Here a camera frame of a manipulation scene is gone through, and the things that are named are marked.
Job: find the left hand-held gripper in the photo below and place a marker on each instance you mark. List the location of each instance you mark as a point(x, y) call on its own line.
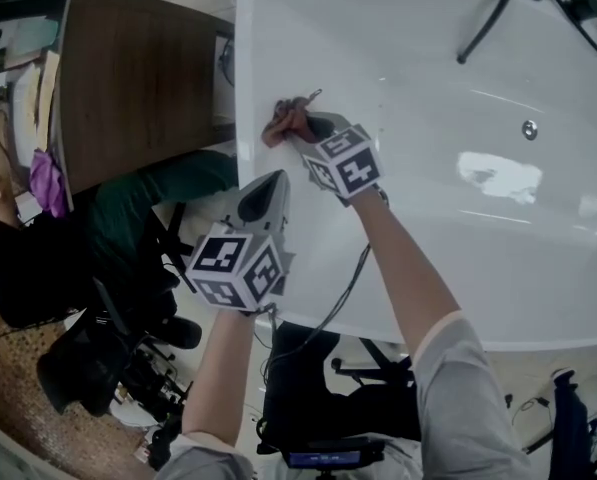
point(228, 263)

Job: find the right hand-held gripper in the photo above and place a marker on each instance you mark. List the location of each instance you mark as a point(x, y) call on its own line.
point(345, 165)

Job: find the reddish brown cloth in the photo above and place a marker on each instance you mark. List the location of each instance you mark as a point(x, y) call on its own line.
point(283, 128)

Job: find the white bathtub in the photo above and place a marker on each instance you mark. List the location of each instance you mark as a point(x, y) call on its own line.
point(428, 218)

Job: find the person's right forearm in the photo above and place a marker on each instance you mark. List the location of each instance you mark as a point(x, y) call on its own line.
point(398, 268)

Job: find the person's left forearm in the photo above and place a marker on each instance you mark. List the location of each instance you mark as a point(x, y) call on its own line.
point(218, 378)

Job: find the dark wooden cabinet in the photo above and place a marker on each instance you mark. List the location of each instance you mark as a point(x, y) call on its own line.
point(138, 93)

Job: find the purple cloth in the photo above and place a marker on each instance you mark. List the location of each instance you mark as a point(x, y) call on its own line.
point(48, 183)

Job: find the black office chair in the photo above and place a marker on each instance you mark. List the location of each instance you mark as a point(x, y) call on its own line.
point(88, 358)

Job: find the pile of black chair parts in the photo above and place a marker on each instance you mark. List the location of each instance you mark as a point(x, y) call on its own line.
point(170, 435)

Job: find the light wooden board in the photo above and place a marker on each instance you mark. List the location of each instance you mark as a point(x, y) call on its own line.
point(48, 83)

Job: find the white sink basin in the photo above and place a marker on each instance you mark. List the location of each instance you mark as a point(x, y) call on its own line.
point(23, 98)

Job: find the person's grey shirt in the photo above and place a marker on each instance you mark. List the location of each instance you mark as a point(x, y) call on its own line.
point(458, 408)

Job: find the black faucet knob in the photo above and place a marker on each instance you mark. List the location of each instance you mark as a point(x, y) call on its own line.
point(585, 8)

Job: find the black chest camera mount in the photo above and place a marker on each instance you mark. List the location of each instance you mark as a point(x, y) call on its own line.
point(328, 455)

